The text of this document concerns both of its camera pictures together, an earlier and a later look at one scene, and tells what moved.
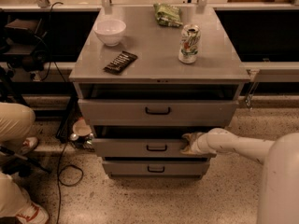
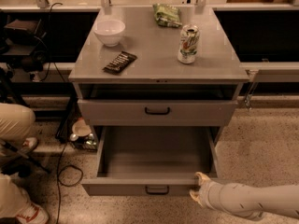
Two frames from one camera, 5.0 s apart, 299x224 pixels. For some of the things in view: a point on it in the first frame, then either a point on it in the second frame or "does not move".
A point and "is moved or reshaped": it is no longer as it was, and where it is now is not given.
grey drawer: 143,147 is moved or reshaped
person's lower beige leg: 13,199 does not move
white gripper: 199,144 -> 205,191
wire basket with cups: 82,136 does not move
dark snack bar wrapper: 121,63 does not move
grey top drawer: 158,112 does not move
